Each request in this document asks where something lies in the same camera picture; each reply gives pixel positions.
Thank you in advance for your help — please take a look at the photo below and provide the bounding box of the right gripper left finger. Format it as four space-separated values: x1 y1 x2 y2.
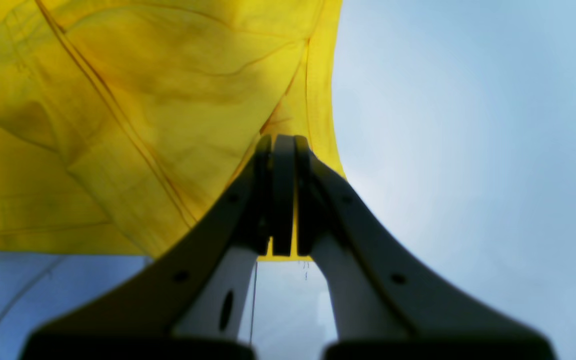
22 135 296 360

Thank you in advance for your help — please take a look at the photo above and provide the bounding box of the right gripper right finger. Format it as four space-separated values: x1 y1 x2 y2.
294 136 556 360

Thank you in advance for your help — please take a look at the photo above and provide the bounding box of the orange yellow t-shirt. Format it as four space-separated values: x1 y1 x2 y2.
0 0 344 258

